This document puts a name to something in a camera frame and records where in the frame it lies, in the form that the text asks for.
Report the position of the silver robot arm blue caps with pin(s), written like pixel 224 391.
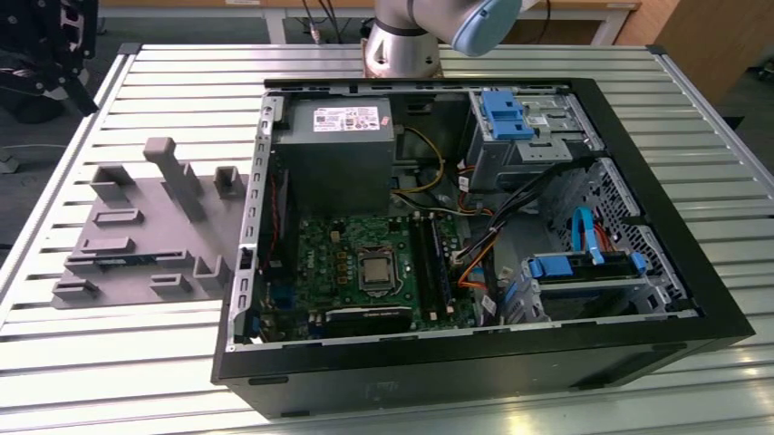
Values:
pixel 399 45

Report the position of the brown wooden cabinet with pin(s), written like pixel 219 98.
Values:
pixel 713 45

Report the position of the grey power supply unit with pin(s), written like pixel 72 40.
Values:
pixel 339 172

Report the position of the blue plastic disk carrier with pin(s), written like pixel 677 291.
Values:
pixel 514 294

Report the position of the hard disk in blue carrier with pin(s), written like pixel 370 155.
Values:
pixel 553 267

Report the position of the wooden desk white frame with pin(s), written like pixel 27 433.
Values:
pixel 605 6

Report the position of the white floor box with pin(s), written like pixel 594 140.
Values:
pixel 8 161

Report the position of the blue plastic drive latch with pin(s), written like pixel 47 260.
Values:
pixel 502 113

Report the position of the black open PC case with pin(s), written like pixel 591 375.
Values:
pixel 423 385

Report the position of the grey parts rack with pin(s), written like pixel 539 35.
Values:
pixel 146 226

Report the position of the black mesh bin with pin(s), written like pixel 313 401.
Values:
pixel 36 115

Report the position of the silver CPU chip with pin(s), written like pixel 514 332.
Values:
pixel 377 270

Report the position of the green motherboard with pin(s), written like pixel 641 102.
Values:
pixel 321 272

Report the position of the black graphics card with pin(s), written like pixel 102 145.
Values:
pixel 369 321

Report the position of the RAM stick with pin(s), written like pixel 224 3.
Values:
pixel 446 281
pixel 124 261

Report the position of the metal CPU socket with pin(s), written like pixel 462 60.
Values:
pixel 378 286

